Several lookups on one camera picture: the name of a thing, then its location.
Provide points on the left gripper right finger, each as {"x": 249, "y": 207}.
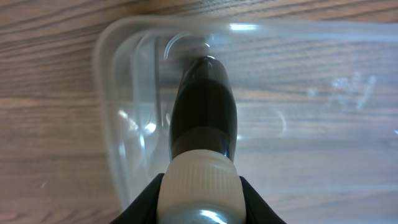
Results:
{"x": 257, "y": 210}

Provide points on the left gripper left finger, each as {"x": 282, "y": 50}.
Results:
{"x": 143, "y": 210}

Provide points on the black bottle white cap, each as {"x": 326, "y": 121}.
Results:
{"x": 201, "y": 183}

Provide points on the clear plastic container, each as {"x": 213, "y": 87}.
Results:
{"x": 316, "y": 100}

